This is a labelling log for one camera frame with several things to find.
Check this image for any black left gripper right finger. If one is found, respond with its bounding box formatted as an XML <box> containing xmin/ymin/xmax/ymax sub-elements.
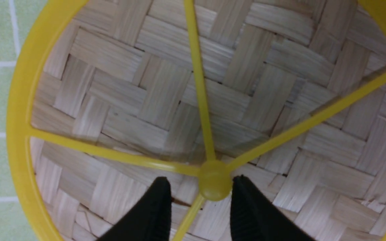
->
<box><xmin>230</xmin><ymin>175</ymin><xmax>314</xmax><ymax>241</ymax></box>

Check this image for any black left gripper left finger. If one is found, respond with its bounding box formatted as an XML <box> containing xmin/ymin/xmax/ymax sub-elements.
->
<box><xmin>98</xmin><ymin>177</ymin><xmax>172</xmax><ymax>241</ymax></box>

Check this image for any yellow bamboo steamer lid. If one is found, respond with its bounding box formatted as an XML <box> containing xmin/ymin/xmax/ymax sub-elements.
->
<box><xmin>6</xmin><ymin>0</ymin><xmax>386</xmax><ymax>241</ymax></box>

